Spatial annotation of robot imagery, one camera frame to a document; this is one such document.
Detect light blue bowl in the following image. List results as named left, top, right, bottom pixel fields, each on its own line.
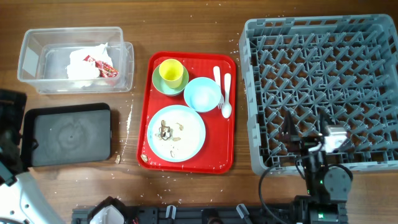
left=183, top=77, right=221, bottom=113

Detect food scraps on plate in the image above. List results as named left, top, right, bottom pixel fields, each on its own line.
left=155, top=119, right=184, bottom=142

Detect white plastic spoon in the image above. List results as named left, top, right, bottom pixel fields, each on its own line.
left=221, top=73, right=232, bottom=118

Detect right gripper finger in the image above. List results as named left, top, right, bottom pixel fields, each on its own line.
left=318, top=109, right=331, bottom=136
left=279, top=111, right=299, bottom=144

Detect nut shell on tray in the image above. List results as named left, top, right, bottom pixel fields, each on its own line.
left=141, top=154, right=148, bottom=162

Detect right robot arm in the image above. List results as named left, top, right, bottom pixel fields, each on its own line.
left=279, top=112, right=353, bottom=223

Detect clear plastic waste bin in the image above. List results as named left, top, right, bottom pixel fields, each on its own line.
left=17, top=27, right=134, bottom=94

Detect grey dishwasher rack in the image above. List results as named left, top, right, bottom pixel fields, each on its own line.
left=239, top=14, right=397, bottom=175

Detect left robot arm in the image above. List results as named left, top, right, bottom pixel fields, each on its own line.
left=1, top=90, right=111, bottom=223

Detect white plastic fork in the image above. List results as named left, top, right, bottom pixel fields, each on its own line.
left=213, top=66, right=224, bottom=109

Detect red snack wrapper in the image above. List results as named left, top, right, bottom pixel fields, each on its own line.
left=83, top=55, right=119, bottom=78

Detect light blue plate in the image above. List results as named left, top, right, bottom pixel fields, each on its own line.
left=146, top=105, right=206, bottom=162

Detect black plastic tray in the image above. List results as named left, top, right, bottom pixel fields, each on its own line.
left=21, top=103, right=112, bottom=167

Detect yellow plastic cup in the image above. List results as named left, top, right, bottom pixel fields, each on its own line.
left=159, top=58, right=184, bottom=88

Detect nut shell on table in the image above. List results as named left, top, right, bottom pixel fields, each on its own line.
left=115, top=155, right=121, bottom=164

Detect white napkin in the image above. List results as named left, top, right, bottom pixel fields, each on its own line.
left=66, top=43, right=113, bottom=88

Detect red serving tray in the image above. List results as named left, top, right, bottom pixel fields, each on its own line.
left=136, top=52, right=236, bottom=174

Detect green bowl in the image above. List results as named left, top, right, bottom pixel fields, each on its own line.
left=152, top=65, right=189, bottom=96

